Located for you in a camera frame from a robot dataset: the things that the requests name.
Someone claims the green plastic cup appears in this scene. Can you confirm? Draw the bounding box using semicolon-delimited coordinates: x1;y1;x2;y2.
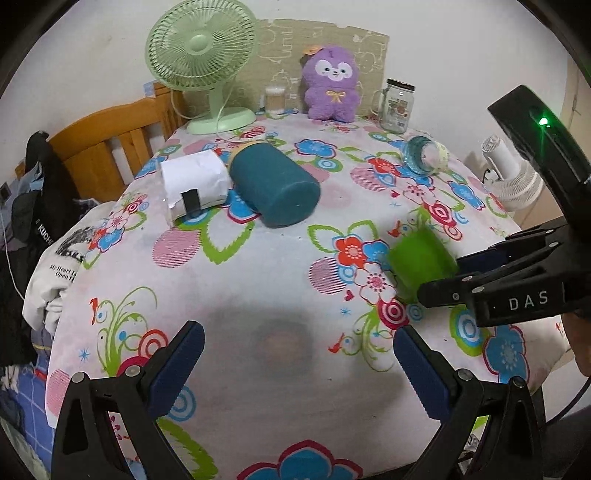
387;226;458;301

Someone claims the white paper wrapped cup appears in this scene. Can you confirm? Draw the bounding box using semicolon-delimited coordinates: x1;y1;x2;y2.
158;150;231;223

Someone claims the right hand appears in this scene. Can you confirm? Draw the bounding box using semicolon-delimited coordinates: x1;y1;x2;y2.
561;313;591;377

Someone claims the white small fan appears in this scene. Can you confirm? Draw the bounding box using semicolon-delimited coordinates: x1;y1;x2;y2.
481;135;544;212

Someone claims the floral tablecloth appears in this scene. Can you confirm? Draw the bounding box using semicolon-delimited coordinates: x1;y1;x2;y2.
45;114;568;479

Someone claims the clear glass mason jar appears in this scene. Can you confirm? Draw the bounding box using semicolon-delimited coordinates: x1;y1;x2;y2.
370;78;416;134

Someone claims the teal sleeved bottle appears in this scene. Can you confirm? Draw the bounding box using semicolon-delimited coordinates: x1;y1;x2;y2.
228;141;321;228

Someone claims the black jacket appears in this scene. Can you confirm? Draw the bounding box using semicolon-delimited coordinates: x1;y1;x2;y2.
1;131;97;367

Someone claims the purple plush toy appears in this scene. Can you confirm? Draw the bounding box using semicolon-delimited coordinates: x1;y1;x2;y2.
303;45;361;123

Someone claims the cotton swab container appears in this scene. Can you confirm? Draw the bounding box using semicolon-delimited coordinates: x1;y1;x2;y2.
264;86;287;115

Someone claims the wooden chair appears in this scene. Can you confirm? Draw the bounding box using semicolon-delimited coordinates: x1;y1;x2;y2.
14;82;188;204

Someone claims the beige patterned backboard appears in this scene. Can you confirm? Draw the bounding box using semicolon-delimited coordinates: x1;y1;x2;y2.
224;19;390;115

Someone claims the green desk fan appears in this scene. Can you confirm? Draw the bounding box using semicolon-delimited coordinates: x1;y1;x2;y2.
145;1;256;135

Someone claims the white fan cable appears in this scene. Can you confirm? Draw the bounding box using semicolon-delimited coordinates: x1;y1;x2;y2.
169;82;260;142

